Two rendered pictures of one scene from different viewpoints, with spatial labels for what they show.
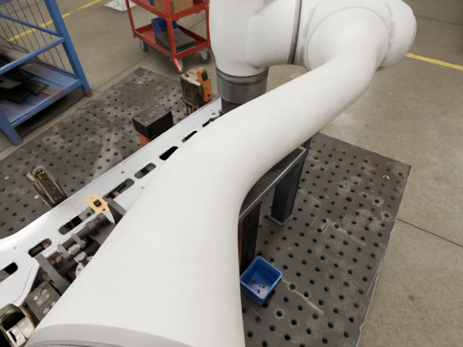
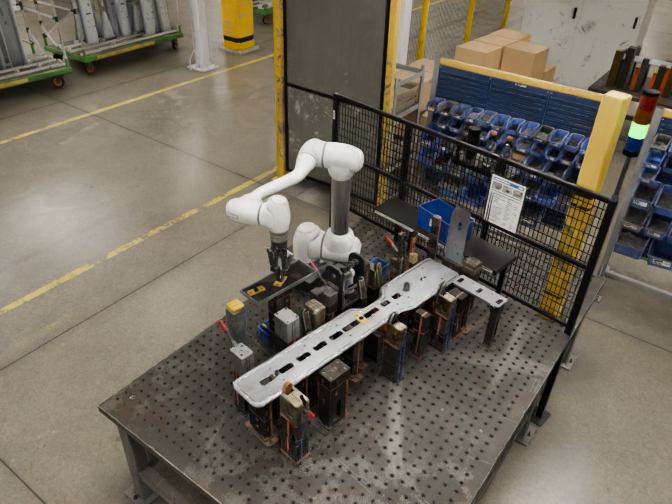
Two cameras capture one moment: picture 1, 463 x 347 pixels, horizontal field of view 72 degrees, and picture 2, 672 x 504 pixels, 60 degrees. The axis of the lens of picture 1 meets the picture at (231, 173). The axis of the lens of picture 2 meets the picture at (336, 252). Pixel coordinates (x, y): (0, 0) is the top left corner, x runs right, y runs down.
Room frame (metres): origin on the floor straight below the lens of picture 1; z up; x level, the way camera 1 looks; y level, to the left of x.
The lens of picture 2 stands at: (2.68, 0.40, 2.87)
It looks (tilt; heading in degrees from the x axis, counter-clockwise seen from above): 35 degrees down; 184
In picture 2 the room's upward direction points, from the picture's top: 2 degrees clockwise
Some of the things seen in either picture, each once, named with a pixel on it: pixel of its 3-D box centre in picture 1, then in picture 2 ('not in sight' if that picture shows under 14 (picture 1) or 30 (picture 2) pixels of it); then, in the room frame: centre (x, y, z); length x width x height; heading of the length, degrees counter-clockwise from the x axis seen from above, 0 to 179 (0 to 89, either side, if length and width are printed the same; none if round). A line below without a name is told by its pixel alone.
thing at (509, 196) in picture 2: not in sight; (504, 203); (-0.19, 1.11, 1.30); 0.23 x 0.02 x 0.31; 50
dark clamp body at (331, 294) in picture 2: not in sight; (327, 319); (0.42, 0.21, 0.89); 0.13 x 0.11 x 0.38; 50
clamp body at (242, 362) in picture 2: not in sight; (243, 379); (0.87, -0.13, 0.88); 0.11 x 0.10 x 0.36; 50
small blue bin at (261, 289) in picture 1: (259, 281); (271, 332); (0.40, -0.09, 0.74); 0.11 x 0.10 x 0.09; 140
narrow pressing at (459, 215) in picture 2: not in sight; (457, 235); (-0.02, 0.86, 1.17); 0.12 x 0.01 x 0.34; 50
